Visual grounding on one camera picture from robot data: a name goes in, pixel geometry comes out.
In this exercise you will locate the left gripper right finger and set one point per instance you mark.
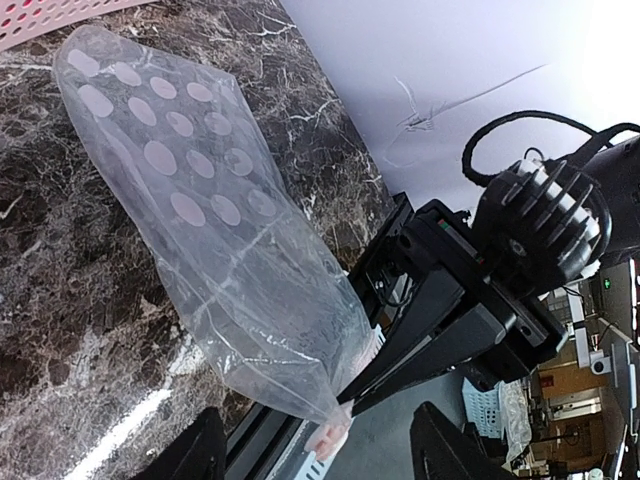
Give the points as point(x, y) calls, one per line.
point(440, 451)

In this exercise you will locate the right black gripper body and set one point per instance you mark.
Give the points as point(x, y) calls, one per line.
point(442, 275)

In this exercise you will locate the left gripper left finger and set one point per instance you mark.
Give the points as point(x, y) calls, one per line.
point(198, 453)

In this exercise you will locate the clear zip top bag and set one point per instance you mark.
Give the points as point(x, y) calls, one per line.
point(254, 284)

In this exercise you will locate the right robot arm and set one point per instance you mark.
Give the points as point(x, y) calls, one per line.
point(566, 217)

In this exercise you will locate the blue plastic crate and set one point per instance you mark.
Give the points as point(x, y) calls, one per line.
point(483, 410)

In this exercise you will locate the pink perforated plastic basket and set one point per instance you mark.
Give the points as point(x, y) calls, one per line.
point(23, 20)

